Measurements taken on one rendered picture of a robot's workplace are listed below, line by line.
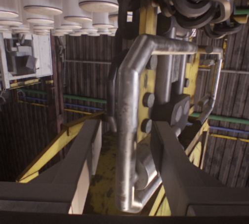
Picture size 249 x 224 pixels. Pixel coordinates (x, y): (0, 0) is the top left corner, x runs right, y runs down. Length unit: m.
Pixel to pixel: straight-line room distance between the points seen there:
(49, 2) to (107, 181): 0.77
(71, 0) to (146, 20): 0.91
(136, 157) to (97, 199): 0.19
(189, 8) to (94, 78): 5.82
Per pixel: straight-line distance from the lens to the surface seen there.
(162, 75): 0.28
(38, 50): 4.68
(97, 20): 1.41
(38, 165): 0.37
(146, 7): 0.25
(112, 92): 0.25
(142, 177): 0.17
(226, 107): 5.41
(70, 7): 1.13
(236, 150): 5.93
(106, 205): 0.33
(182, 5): 0.21
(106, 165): 0.37
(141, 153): 0.17
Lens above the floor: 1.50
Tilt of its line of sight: 16 degrees up
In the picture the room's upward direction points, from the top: 178 degrees counter-clockwise
